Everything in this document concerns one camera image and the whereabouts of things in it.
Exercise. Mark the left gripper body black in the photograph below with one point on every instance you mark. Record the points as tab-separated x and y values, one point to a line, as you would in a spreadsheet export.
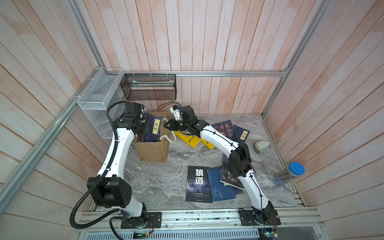
144	128

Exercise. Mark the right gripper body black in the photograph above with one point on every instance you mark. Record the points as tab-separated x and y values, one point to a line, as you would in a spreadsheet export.
178	126

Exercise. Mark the blue book yellow label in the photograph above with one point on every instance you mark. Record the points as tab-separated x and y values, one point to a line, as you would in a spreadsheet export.
152	128

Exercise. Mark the brown canvas tote bag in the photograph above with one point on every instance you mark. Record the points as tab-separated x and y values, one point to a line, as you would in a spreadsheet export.
155	152

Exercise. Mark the black wolf book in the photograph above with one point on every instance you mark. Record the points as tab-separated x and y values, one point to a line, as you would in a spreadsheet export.
198	187

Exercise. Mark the dark portrait book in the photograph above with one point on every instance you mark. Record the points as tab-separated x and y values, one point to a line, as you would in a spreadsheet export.
227	178
226	128

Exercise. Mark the blue book bottom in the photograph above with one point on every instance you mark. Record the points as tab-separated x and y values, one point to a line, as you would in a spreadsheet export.
219	191

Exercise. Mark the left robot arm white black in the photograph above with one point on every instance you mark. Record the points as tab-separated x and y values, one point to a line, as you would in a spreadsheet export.
108	188

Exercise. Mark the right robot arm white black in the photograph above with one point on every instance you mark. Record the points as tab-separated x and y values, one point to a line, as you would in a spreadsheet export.
240	163

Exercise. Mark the yellow book left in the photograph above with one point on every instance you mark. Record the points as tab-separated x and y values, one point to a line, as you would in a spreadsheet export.
192	141

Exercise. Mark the yellow book right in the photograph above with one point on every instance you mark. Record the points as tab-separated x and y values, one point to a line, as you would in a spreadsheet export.
207	144

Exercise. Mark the small blue book far right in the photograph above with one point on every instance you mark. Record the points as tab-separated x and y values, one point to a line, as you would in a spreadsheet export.
241	134

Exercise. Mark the white tape roll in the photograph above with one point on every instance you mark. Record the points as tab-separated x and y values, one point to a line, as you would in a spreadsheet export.
261	146

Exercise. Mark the clear tube blue cap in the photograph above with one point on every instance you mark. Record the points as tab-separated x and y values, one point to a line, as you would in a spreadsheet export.
290	172

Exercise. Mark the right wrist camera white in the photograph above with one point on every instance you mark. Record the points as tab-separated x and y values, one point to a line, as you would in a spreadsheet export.
176	111

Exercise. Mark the black mesh wall basket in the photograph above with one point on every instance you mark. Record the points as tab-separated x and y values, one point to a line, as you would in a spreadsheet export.
149	87

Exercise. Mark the white wire mesh shelf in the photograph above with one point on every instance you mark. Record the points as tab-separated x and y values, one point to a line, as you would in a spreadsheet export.
103	90

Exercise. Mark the aluminium frame bar back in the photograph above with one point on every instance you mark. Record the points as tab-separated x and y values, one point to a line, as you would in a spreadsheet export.
260	73

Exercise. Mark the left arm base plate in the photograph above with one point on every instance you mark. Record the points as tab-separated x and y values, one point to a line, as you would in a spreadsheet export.
145	221

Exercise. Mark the aluminium rail front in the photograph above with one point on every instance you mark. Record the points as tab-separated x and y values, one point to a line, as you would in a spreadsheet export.
229	219

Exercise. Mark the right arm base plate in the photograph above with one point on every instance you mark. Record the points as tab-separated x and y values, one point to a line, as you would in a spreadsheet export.
249	218

